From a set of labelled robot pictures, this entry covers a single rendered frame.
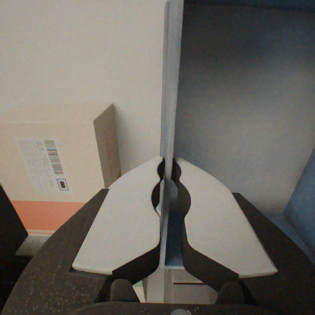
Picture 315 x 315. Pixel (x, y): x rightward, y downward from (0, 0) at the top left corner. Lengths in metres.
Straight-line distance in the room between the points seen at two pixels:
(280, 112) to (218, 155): 0.06
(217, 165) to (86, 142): 0.13
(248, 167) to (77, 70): 0.22
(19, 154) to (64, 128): 0.06
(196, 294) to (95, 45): 0.33
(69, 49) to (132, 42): 0.07
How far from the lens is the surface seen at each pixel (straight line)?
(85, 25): 0.25
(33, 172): 0.23
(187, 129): 0.17
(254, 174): 0.21
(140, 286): 0.40
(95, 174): 0.20
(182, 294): 0.29
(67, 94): 0.26
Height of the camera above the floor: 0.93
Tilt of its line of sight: 61 degrees down
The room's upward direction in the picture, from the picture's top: 177 degrees counter-clockwise
